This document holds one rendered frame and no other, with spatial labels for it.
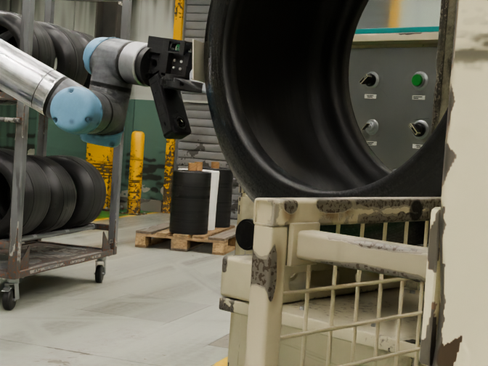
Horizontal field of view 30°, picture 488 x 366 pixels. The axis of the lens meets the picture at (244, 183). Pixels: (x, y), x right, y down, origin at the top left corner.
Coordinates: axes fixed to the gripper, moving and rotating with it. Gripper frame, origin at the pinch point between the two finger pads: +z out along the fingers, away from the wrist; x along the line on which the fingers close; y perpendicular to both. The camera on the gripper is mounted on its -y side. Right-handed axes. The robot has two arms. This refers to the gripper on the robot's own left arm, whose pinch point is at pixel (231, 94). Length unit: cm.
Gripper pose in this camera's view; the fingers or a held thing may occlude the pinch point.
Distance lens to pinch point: 145.2
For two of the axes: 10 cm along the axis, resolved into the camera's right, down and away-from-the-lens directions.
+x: 6.8, 0.1, 7.3
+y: 1.5, -9.8, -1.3
